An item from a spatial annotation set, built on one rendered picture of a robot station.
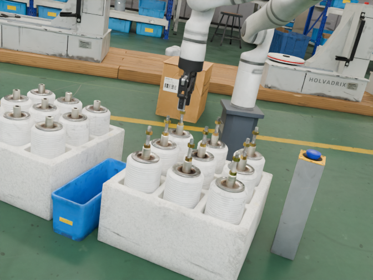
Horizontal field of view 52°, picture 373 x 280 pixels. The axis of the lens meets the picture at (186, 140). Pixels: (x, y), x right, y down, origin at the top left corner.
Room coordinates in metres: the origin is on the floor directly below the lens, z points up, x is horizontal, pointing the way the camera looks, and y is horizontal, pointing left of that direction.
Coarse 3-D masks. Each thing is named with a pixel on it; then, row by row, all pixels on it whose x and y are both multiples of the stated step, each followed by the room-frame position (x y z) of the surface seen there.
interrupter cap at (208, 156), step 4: (192, 152) 1.01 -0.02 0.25; (196, 152) 1.02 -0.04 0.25; (208, 152) 1.03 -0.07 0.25; (192, 156) 0.98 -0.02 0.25; (196, 156) 1.00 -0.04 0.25; (208, 156) 1.01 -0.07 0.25; (212, 156) 1.01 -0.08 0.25; (196, 160) 0.97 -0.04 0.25; (200, 160) 0.97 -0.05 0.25; (204, 160) 0.97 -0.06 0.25; (208, 160) 0.98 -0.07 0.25; (212, 160) 0.99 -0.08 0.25
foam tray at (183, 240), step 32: (128, 192) 0.86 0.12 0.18; (160, 192) 0.89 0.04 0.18; (256, 192) 0.98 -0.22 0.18; (128, 224) 0.85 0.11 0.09; (160, 224) 0.82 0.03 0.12; (192, 224) 0.80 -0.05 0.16; (224, 224) 0.79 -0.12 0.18; (256, 224) 1.00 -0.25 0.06; (160, 256) 0.82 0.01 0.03; (192, 256) 0.79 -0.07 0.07; (224, 256) 0.77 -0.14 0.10
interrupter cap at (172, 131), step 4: (172, 128) 1.18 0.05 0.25; (176, 128) 1.18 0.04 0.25; (168, 132) 1.14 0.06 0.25; (172, 132) 1.15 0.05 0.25; (184, 132) 1.17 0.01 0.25; (188, 132) 1.17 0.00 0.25; (176, 136) 1.12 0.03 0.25; (180, 136) 1.12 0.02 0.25; (184, 136) 1.13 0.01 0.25; (188, 136) 1.13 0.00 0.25
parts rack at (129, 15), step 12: (12, 0) 5.16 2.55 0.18; (24, 0) 5.19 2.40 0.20; (36, 0) 5.21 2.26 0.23; (48, 0) 5.23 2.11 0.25; (168, 0) 5.99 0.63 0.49; (36, 12) 5.25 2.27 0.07; (120, 12) 5.36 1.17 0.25; (132, 12) 5.66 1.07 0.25; (168, 12) 5.45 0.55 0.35; (168, 24) 5.45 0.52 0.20
